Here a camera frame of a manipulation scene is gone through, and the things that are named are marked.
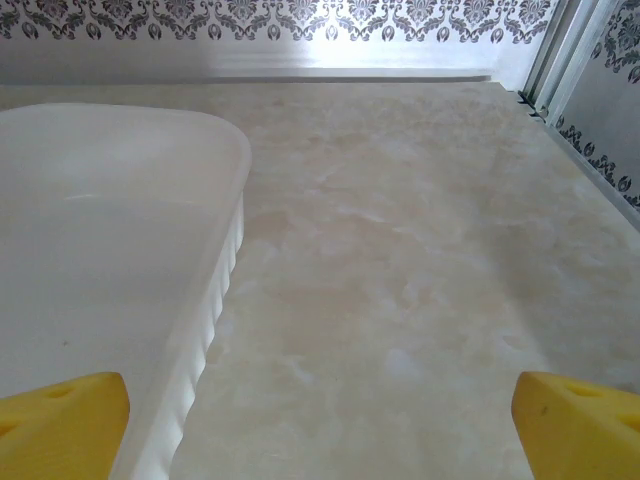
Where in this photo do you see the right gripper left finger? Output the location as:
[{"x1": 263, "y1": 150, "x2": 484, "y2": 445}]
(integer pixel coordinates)
[{"x1": 0, "y1": 371, "x2": 131, "y2": 480}]

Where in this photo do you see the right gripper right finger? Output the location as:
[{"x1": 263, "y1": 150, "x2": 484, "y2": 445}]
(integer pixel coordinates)
[{"x1": 512, "y1": 370, "x2": 640, "y2": 480}]

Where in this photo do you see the white plastic container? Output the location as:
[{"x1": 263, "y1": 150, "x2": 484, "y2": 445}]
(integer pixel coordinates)
[{"x1": 0, "y1": 102, "x2": 253, "y2": 480}]

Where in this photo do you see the aluminium frame post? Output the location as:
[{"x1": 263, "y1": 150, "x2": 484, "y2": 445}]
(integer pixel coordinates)
[{"x1": 517, "y1": 0, "x2": 631, "y2": 126}]

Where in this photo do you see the aluminium frame rail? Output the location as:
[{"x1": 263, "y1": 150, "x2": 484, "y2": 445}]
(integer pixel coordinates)
[{"x1": 0, "y1": 63, "x2": 496, "y2": 87}]

